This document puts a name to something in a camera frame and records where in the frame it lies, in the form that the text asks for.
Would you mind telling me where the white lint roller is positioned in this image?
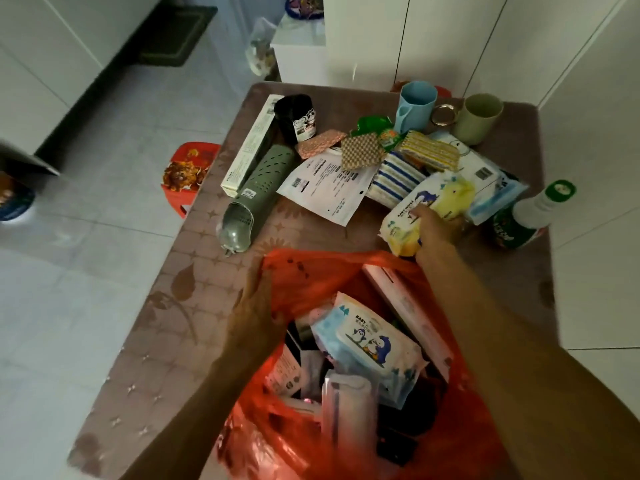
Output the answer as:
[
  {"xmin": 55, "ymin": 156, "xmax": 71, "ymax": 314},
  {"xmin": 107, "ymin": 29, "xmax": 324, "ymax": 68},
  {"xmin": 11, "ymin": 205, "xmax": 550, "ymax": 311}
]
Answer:
[{"xmin": 319, "ymin": 369, "xmax": 379, "ymax": 445}]

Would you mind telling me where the brown checkered pad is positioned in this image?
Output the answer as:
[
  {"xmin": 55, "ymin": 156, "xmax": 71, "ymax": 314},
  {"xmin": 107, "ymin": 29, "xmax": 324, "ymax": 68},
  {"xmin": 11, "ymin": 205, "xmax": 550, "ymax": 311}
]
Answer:
[{"xmin": 340, "ymin": 133, "xmax": 387, "ymax": 171}]

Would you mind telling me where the blue round container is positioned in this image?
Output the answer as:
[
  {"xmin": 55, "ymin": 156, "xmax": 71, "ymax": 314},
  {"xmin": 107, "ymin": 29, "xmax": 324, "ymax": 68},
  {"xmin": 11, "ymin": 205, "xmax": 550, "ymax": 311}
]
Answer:
[{"xmin": 0, "ymin": 170, "xmax": 36, "ymax": 223}]

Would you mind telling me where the red plastic bag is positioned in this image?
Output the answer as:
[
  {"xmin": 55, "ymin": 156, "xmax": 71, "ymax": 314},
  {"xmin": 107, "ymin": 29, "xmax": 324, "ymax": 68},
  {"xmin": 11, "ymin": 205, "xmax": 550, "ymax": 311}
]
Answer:
[{"xmin": 217, "ymin": 248, "xmax": 506, "ymax": 480}]

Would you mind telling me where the blue plastic cup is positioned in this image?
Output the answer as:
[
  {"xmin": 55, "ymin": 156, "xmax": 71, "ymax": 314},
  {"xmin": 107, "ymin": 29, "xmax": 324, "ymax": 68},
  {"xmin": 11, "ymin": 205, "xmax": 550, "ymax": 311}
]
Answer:
[{"xmin": 393, "ymin": 80, "xmax": 439, "ymax": 134}]

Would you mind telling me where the clear plastic bag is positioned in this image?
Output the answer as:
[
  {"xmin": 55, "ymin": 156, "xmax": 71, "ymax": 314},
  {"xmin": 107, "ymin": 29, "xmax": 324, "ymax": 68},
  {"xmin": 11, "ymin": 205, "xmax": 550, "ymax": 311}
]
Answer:
[{"xmin": 245, "ymin": 17, "xmax": 277, "ymax": 78}]

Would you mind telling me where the yellow striped cloth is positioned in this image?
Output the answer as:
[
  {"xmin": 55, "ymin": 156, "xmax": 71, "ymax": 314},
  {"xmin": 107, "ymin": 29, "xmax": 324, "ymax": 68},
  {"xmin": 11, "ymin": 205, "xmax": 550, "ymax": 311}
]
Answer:
[{"xmin": 397, "ymin": 130, "xmax": 461, "ymax": 173}]

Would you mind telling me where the pale green cup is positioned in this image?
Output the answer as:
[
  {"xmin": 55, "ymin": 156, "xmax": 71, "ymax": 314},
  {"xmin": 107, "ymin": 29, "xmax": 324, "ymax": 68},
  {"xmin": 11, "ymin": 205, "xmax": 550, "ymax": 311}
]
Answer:
[{"xmin": 452, "ymin": 93, "xmax": 505, "ymax": 147}]

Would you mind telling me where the white counter cabinet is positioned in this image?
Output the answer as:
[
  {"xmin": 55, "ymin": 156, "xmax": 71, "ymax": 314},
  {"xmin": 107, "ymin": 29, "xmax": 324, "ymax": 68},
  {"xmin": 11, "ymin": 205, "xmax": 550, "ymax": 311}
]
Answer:
[{"xmin": 537, "ymin": 0, "xmax": 640, "ymax": 421}]

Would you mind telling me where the pink checkered cloth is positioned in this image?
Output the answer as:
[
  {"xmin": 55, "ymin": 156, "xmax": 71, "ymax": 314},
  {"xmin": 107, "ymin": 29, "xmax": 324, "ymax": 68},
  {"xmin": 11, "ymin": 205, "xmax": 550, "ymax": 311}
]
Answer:
[{"xmin": 295, "ymin": 128, "xmax": 347, "ymax": 159}]

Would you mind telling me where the blue striped cloth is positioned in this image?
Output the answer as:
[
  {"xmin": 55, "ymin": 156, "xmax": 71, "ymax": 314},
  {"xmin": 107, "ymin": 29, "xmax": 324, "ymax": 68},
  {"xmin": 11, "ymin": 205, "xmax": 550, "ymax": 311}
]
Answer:
[{"xmin": 366, "ymin": 152, "xmax": 427, "ymax": 208}]

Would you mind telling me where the person's right forearm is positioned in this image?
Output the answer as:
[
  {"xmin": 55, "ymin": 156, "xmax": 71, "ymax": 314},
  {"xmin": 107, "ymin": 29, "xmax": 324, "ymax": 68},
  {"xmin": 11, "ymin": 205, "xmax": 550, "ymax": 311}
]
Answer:
[{"xmin": 415, "ymin": 244, "xmax": 640, "ymax": 480}]

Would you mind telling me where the tall white cabinet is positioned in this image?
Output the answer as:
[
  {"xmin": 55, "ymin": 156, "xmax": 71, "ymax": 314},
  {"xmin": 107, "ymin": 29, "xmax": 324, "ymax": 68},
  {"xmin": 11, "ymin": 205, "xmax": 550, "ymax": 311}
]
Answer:
[{"xmin": 322, "ymin": 0, "xmax": 631, "ymax": 108}]

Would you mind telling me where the white pink long box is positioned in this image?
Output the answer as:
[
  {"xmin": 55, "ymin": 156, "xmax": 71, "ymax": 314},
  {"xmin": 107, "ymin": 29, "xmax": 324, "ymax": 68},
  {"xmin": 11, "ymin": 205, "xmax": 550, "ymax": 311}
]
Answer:
[{"xmin": 362, "ymin": 264, "xmax": 456, "ymax": 381}]

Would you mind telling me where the white blue soft pouch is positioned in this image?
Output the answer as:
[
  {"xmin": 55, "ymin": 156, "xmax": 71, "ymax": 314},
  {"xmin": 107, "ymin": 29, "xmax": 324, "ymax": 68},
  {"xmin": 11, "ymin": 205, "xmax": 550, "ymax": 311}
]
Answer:
[{"xmin": 429, "ymin": 130, "xmax": 529, "ymax": 225}]

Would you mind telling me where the dark green door mat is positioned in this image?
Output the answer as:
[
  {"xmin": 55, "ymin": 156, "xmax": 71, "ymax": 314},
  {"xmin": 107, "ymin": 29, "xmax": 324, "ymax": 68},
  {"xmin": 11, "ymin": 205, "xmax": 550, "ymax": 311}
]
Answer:
[{"xmin": 139, "ymin": 5, "xmax": 219, "ymax": 67}]

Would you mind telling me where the low white cabinet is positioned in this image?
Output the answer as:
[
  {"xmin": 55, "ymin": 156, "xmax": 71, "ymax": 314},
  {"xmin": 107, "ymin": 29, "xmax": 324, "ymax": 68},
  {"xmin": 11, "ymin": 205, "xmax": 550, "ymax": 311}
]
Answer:
[{"xmin": 269, "ymin": 14, "xmax": 329, "ymax": 87}]

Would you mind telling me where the green white snack packet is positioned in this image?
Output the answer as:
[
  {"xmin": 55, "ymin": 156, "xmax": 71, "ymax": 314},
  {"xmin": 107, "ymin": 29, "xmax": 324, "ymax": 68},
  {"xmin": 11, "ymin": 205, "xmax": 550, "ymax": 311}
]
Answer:
[{"xmin": 349, "ymin": 115, "xmax": 406, "ymax": 151}]

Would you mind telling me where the yellow wet wipes pack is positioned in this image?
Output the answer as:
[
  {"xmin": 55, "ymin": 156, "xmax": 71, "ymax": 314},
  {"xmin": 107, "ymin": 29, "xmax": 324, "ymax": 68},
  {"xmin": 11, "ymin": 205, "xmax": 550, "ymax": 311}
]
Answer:
[{"xmin": 379, "ymin": 171, "xmax": 476, "ymax": 257}]

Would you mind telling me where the blue rimmed plate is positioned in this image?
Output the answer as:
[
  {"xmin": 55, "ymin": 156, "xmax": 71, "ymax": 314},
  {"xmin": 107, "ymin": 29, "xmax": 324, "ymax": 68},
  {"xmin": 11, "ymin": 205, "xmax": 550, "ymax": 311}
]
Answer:
[{"xmin": 285, "ymin": 0, "xmax": 325, "ymax": 19}]

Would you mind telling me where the person's right hand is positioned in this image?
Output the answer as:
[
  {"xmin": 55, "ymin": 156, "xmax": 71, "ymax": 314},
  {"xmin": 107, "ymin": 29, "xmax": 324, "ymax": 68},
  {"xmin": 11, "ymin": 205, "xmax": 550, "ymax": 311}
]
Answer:
[{"xmin": 412, "ymin": 204, "xmax": 466, "ymax": 269}]

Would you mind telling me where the red plastic stool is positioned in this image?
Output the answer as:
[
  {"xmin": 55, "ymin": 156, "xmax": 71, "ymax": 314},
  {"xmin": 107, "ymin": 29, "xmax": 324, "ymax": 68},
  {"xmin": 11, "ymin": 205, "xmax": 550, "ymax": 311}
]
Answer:
[
  {"xmin": 161, "ymin": 141, "xmax": 222, "ymax": 219},
  {"xmin": 389, "ymin": 80, "xmax": 453, "ymax": 98}
]

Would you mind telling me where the white bottle green cap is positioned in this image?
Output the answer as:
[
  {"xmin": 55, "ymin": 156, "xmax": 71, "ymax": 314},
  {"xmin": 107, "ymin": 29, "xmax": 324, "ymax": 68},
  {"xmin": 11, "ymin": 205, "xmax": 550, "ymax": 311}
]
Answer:
[{"xmin": 492, "ymin": 179, "xmax": 577, "ymax": 251}]

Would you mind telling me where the blue wet wipes pack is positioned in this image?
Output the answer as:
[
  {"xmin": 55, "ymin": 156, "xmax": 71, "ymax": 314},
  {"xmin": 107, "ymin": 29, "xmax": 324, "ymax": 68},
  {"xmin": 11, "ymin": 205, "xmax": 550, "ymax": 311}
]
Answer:
[{"xmin": 311, "ymin": 292, "xmax": 429, "ymax": 409}]

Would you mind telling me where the brown patterned table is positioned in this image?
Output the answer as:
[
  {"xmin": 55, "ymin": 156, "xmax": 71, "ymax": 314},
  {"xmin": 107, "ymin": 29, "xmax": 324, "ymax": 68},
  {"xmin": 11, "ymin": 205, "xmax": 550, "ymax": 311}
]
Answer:
[{"xmin": 67, "ymin": 82, "xmax": 559, "ymax": 480}]

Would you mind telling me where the person's left hand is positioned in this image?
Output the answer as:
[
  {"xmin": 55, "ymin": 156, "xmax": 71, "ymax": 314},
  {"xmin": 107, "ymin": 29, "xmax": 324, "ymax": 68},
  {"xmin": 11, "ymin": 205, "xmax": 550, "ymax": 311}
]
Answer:
[{"xmin": 227, "ymin": 259, "xmax": 289, "ymax": 367}]

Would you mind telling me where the black cup with label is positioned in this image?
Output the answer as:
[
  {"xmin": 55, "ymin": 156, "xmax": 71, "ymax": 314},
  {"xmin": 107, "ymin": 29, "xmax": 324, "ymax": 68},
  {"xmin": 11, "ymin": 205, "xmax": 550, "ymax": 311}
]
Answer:
[{"xmin": 273, "ymin": 93, "xmax": 317, "ymax": 145}]

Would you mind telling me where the person's left forearm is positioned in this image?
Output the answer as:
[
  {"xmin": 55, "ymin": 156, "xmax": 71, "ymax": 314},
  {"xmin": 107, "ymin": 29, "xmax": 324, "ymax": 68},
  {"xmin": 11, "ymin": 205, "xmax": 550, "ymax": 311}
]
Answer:
[{"xmin": 122, "ymin": 344, "xmax": 281, "ymax": 480}]

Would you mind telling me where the grey-green perforated cylinder case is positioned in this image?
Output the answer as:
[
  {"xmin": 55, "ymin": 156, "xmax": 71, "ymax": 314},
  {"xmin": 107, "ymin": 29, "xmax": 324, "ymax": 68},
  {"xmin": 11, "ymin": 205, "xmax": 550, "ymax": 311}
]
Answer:
[{"xmin": 215, "ymin": 143, "xmax": 297, "ymax": 255}]

